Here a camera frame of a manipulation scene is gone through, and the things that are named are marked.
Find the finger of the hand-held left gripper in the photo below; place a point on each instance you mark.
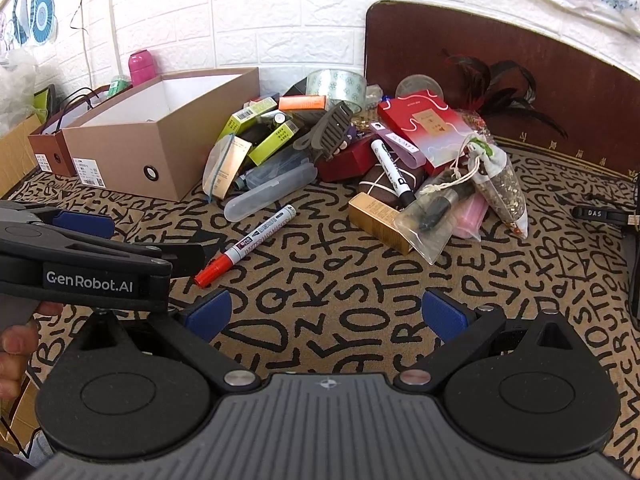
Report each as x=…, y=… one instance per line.
x=82, y=224
x=185, y=259

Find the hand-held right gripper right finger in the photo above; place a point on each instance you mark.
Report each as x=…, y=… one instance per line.
x=442, y=312

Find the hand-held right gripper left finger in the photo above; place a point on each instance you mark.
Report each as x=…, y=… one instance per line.
x=210, y=312

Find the red marker pen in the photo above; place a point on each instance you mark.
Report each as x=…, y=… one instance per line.
x=245, y=245

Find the brown cardboard shoe box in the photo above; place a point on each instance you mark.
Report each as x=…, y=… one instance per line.
x=115, y=155

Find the clear plastic case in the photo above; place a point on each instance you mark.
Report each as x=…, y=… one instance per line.
x=270, y=195

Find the grey wavy silicone holder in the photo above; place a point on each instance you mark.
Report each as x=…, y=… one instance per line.
x=325, y=130

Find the person's left hand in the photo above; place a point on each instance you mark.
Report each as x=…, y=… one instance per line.
x=17, y=355

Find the clear zip bag dark contents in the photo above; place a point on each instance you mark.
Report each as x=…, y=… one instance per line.
x=430, y=225

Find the open plain cardboard box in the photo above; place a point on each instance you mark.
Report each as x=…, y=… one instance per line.
x=17, y=155

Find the pink packet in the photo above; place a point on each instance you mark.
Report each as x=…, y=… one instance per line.
x=472, y=215

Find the beige box in plastic bag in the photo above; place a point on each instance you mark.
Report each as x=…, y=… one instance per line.
x=227, y=165

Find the gold box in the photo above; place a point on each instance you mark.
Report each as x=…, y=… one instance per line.
x=375, y=220

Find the letter-print tan rug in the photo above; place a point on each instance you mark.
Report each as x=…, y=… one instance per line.
x=325, y=270

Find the dried herb sachet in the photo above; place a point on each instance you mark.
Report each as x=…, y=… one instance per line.
x=502, y=190

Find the brown glasses case white band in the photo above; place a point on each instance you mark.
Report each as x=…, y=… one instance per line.
x=380, y=187

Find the dark grey case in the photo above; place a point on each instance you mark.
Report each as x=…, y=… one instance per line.
x=255, y=135

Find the yellow-green box white label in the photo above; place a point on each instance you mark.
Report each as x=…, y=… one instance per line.
x=240, y=122

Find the white plastic bag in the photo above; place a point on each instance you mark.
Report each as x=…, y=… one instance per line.
x=15, y=90

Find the black marker pen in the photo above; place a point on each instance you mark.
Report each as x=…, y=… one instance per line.
x=392, y=170

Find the pink bottle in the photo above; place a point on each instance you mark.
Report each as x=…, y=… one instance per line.
x=140, y=67

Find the green tube white cap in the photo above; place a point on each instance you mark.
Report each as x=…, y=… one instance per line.
x=277, y=119

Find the dark red box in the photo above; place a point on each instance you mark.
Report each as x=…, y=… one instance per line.
x=345, y=165

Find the red and white gift box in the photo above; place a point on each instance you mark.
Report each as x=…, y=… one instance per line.
x=425, y=125

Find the black stand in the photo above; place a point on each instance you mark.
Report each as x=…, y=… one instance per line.
x=627, y=260

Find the orange box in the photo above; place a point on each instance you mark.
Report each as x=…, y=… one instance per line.
x=302, y=103

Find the black box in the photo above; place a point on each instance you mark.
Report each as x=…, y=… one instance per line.
x=297, y=87

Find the clear glass ball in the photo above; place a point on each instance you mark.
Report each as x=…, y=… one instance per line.
x=420, y=85

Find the black and red feathers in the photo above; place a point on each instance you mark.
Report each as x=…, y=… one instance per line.
x=505, y=90

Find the clear patterned tape roll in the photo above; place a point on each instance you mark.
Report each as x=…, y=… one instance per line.
x=337, y=85

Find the dark wooden headboard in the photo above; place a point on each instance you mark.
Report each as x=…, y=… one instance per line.
x=400, y=40

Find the blue fan wall decoration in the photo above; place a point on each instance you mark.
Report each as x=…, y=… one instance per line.
x=42, y=15

